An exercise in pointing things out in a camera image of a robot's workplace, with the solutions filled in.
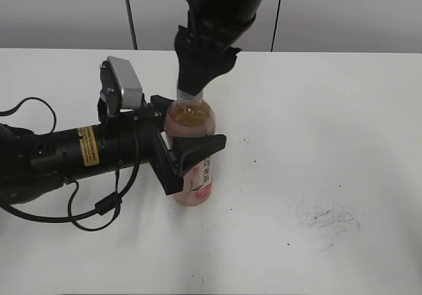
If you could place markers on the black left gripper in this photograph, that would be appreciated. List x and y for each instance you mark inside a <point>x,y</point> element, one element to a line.
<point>134,137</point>

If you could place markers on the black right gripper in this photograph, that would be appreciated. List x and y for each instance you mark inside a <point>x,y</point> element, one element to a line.
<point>205,49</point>

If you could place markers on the oolong tea bottle pink label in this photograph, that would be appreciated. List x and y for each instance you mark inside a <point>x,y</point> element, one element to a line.
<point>192,119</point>

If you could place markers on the grey bottle cap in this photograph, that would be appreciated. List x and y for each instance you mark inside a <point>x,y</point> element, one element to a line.
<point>189,99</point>

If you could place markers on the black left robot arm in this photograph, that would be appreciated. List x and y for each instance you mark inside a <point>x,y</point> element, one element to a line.
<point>32,165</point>

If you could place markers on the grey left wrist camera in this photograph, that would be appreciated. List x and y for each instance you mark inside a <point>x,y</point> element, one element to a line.
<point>121,88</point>

